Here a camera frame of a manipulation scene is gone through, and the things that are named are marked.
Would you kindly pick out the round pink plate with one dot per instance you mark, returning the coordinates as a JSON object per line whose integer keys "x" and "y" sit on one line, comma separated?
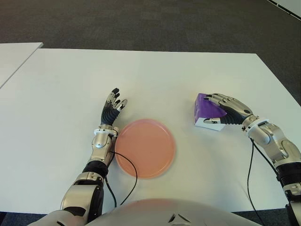
{"x": 145, "y": 148}

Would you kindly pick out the silver robot torso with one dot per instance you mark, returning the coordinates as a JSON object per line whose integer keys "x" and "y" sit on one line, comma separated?
{"x": 150, "y": 212}

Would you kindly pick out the white panel with black slots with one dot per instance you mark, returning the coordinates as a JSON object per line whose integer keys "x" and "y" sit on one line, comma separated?
{"x": 289, "y": 4}

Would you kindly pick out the white neighbouring table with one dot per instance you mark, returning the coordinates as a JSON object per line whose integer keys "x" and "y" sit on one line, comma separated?
{"x": 14, "y": 56}

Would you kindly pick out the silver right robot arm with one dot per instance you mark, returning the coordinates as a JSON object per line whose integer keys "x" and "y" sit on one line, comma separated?
{"x": 279, "y": 146}

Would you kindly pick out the purple tissue paper pack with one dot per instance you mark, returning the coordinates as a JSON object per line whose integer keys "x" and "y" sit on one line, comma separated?
{"x": 204, "y": 110}

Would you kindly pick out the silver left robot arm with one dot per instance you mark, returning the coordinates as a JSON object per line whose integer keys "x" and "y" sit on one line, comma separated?
{"x": 101, "y": 143}

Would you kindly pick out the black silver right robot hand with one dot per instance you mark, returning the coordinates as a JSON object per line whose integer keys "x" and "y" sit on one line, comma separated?
{"x": 235, "y": 108}

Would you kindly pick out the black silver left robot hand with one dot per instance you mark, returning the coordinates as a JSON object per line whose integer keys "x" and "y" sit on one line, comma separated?
{"x": 108, "y": 115}

